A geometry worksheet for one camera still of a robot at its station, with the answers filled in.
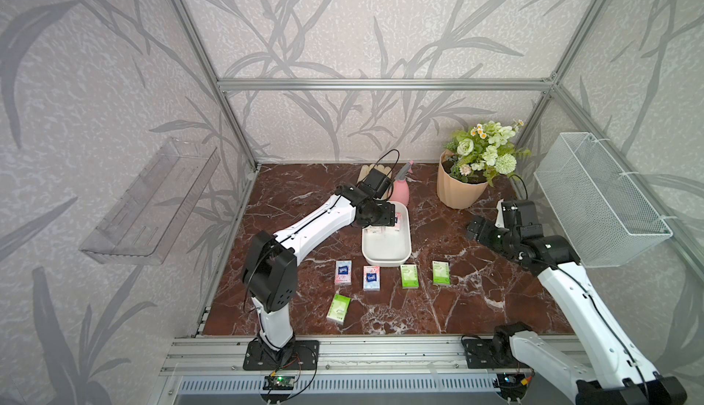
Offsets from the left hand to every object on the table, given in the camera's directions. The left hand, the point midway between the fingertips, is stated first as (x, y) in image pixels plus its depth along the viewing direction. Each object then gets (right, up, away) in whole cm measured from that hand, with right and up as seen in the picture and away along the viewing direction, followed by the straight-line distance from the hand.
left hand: (388, 220), depth 85 cm
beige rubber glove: (-8, +18, +34) cm, 39 cm away
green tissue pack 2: (+17, -17, +1) cm, 24 cm away
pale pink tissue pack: (-3, -5, +11) cm, 13 cm away
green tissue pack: (+7, -18, +1) cm, 19 cm away
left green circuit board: (-29, -41, -14) cm, 52 cm away
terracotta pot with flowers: (+28, +19, +2) cm, 34 cm away
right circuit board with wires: (+32, -43, -13) cm, 55 cm away
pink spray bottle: (+5, +9, +14) cm, 17 cm away
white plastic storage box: (+1, -10, +9) cm, 13 cm away
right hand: (+25, -2, -8) cm, 26 cm away
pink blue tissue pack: (-14, -17, +2) cm, 22 cm away
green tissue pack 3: (-15, -25, -6) cm, 30 cm away
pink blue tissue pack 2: (-5, -18, 0) cm, 19 cm away
